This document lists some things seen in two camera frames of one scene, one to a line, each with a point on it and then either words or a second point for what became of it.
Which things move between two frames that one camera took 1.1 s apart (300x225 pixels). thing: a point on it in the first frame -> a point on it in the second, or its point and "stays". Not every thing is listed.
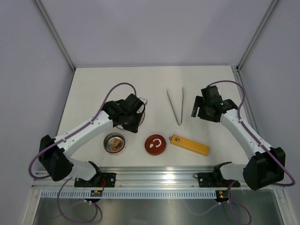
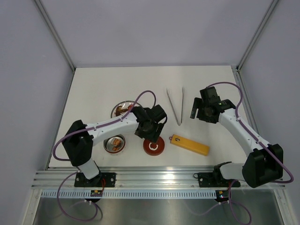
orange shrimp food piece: (116, 142) stays
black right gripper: (198, 101) stays
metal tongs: (173, 108) stays
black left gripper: (134, 129) -> (153, 136)
